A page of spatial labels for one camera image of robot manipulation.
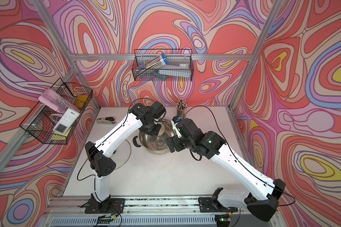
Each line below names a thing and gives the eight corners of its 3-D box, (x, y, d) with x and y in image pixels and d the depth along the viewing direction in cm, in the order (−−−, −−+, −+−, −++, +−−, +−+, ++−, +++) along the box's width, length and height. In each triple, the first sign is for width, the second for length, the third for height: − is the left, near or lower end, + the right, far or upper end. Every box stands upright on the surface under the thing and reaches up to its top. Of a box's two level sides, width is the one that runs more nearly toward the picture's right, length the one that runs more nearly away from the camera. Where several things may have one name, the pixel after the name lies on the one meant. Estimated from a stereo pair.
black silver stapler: (98, 125, 111) (95, 121, 107) (100, 121, 114) (97, 117, 110) (115, 125, 111) (113, 121, 107) (116, 121, 114) (114, 117, 110)
